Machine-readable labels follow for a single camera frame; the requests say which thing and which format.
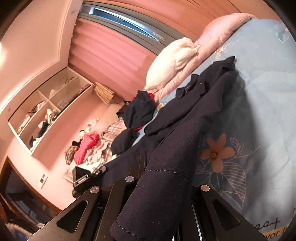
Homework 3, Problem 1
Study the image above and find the navy blue jacket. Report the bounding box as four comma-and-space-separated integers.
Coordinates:
101, 56, 238, 240

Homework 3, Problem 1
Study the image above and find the light blue floral bedsheet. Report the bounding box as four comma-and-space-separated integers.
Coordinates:
131, 17, 296, 241

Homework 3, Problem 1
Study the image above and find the red puffy jacket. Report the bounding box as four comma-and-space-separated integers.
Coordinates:
74, 133, 100, 165

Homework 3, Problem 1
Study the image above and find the black folded garment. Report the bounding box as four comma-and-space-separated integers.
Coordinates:
111, 128, 137, 155

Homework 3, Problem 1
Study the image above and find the dark navy crumpled garment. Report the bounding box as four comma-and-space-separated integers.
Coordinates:
123, 90, 157, 130

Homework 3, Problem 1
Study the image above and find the hanging beige tassel cloth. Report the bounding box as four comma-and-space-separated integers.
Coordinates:
94, 82, 115, 104

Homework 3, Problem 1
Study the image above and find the white fluffy pillow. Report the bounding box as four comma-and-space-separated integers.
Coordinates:
144, 37, 200, 90

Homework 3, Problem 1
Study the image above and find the pink window curtain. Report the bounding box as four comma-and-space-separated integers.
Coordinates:
68, 18, 156, 100

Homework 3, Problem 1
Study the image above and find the pink quilted comforter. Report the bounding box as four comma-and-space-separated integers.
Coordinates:
154, 13, 255, 102

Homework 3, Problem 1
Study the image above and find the white wall switch panel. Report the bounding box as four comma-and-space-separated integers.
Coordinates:
38, 174, 48, 189

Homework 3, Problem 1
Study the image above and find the wall shelf unit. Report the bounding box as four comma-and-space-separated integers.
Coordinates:
8, 67, 93, 159

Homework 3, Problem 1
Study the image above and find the grey window frame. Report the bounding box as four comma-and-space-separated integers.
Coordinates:
78, 1, 184, 55

